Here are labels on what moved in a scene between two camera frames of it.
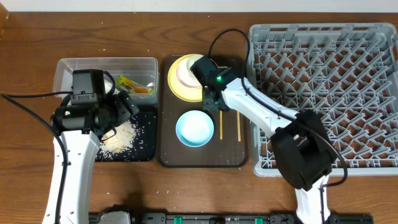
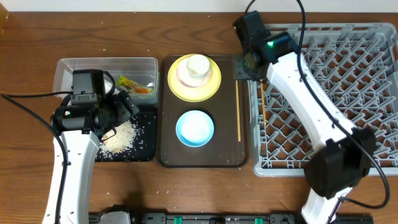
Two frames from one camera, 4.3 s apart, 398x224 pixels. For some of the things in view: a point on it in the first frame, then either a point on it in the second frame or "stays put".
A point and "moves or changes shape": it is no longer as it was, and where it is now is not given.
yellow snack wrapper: x=133 y=86 stays put
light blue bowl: x=194 y=129 stays put
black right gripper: x=206 y=104 → x=254 y=78
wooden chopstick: x=221 y=124 moves or changes shape
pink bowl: x=186 y=78 stays put
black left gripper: x=125 y=113 stays put
